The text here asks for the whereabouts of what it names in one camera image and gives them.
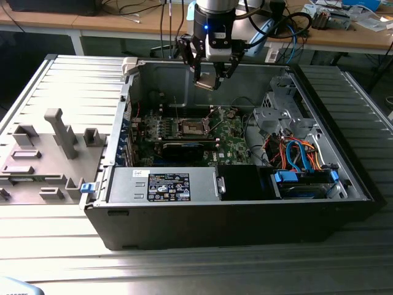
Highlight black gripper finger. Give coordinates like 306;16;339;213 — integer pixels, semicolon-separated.
177;34;205;86
213;45;247;90

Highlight silver green CPU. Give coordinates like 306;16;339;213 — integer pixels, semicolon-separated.
193;73;219;92

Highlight CPU socket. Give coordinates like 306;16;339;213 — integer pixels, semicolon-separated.
177;117;213;135

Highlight copper CPU cooler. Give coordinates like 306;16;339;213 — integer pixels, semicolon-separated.
311;7;332;31

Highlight grey metal drive cage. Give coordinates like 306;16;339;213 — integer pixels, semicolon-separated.
252;75;320;139

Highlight green motherboard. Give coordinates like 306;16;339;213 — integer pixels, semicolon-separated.
130;104;255;168

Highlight beige case latch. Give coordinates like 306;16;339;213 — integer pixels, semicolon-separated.
122;57;139;77

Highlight black graphics card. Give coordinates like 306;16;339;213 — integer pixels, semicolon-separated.
160;140;206;161

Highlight wooden desk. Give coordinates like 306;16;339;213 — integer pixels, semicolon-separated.
0;0;393;52

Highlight hard disk in blue carrier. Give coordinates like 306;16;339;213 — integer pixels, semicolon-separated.
271;170;340;200

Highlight grey metal drive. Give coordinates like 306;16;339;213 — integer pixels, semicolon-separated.
329;10;352;31

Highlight grey power supply unit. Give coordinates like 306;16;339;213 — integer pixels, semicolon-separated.
106;167;221;204

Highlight black PC case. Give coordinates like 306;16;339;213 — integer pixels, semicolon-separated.
79;56;381;251

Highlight blue box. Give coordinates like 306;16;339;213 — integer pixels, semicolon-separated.
342;0;382;10

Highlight black monitor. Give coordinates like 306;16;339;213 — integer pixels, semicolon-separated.
6;0;99;17

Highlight grey parts rack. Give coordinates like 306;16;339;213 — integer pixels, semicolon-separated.
0;107;109;206

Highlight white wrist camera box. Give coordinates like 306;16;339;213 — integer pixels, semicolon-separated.
204;32;233;62

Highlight red yellow power wires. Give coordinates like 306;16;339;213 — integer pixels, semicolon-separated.
263;136;288;165

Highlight orange data cable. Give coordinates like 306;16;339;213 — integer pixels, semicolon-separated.
302;140;323;170

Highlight flat blue data cable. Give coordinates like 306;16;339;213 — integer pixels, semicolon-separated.
284;138;314;173

